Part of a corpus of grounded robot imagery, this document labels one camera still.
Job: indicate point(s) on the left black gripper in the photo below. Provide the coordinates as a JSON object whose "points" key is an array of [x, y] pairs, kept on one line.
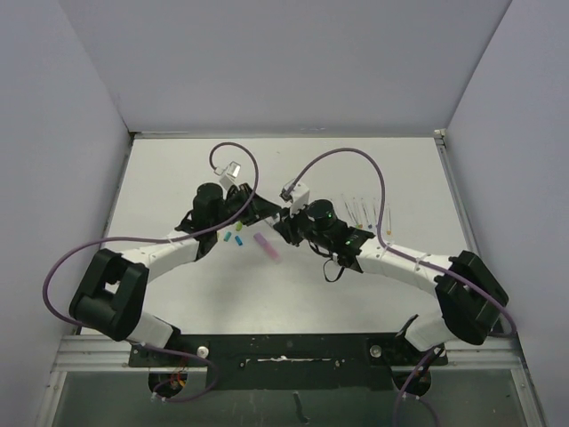
{"points": [[265, 208]]}

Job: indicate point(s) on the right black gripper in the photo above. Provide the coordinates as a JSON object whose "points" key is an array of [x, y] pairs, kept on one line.
{"points": [[288, 225]]}

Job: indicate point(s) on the orange cap highlighter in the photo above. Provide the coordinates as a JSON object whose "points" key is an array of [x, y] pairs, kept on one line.
{"points": [[347, 208]]}

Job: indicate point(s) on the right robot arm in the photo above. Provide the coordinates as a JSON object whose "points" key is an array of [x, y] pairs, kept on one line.
{"points": [[468, 295]]}

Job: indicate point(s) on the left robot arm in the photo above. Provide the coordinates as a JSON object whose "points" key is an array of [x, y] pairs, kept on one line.
{"points": [[111, 294]]}

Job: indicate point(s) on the pink highlighter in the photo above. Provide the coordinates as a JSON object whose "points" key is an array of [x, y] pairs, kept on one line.
{"points": [[267, 247]]}

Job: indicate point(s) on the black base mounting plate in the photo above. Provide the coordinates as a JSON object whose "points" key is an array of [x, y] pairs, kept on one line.
{"points": [[293, 362]]}

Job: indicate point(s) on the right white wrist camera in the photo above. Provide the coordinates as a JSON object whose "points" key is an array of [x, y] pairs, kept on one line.
{"points": [[296, 194]]}

